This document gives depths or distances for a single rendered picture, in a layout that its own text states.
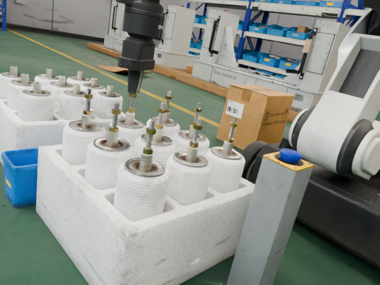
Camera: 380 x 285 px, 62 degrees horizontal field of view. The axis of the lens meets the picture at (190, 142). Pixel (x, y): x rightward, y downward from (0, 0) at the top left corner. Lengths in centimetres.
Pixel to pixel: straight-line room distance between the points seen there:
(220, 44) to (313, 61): 113
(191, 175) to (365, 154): 39
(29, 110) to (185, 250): 61
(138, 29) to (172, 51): 327
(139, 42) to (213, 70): 261
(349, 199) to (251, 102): 83
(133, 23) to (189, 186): 38
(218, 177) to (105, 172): 25
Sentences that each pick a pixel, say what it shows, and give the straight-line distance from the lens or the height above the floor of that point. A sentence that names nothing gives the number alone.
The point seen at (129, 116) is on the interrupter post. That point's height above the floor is 27.
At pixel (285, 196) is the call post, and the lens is 59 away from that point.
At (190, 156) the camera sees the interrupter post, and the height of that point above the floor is 26.
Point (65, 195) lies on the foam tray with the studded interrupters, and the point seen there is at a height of 13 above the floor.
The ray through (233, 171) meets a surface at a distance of 72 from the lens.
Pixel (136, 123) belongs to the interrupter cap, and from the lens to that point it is 84.
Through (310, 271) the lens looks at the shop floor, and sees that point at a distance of 91.
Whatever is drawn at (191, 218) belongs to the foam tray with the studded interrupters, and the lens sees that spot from 62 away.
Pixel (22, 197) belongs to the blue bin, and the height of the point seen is 3.
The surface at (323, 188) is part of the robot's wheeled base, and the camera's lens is 94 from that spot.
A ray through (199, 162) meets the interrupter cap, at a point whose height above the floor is 25.
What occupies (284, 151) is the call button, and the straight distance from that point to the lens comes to 60.
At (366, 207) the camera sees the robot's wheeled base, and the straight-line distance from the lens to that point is 91.
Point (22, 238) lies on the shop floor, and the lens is 83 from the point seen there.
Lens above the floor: 49
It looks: 18 degrees down
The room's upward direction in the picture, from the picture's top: 12 degrees clockwise
